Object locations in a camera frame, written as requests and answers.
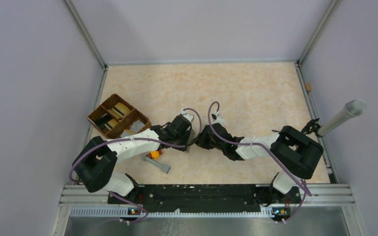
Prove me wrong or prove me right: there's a brown woven divided basket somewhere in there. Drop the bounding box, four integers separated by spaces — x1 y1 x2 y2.
87 94 152 139

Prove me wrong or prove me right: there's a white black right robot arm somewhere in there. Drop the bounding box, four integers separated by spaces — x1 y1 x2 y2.
194 123 324 203

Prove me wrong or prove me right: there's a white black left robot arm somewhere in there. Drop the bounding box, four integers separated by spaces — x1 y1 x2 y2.
70 112 194 203

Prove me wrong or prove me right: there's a gold card in basket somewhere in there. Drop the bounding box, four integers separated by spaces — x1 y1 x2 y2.
108 103 131 119

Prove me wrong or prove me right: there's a black shiny credit card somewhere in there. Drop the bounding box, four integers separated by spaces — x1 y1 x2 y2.
95 114 118 130

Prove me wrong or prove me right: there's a grey plastic toy bolt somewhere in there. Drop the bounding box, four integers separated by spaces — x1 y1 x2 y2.
142 155 171 174

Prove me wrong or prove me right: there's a small wooden block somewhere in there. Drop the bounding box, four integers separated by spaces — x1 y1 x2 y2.
304 83 312 92

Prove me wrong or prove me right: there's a silver metal tube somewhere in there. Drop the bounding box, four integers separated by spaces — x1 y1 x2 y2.
316 99 367 137

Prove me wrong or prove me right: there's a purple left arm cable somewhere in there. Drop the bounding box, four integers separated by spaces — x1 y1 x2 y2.
69 107 203 185

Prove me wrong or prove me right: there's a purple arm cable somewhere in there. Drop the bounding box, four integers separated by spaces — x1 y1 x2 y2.
207 101 313 224
69 107 203 185

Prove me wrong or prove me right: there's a black clamp bracket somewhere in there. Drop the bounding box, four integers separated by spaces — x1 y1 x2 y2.
283 118 321 138

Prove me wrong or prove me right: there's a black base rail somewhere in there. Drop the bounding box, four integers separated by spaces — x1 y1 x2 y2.
125 184 301 213

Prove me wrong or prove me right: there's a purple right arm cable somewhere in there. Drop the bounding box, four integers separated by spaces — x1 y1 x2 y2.
207 101 313 224

